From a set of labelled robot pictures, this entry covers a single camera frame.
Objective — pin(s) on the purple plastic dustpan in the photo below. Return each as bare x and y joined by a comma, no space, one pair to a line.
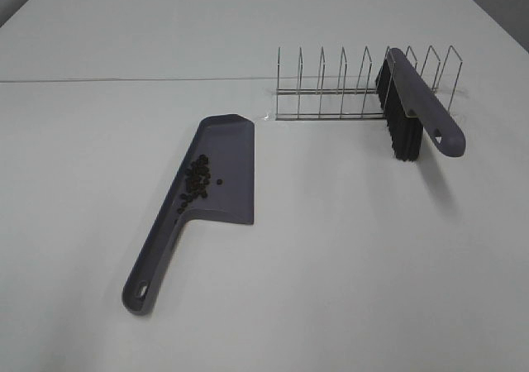
229,141

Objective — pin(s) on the pile of coffee beans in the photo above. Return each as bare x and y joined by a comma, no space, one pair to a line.
197,179

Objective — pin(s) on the metal wire rack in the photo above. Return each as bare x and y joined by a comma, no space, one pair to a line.
351,93

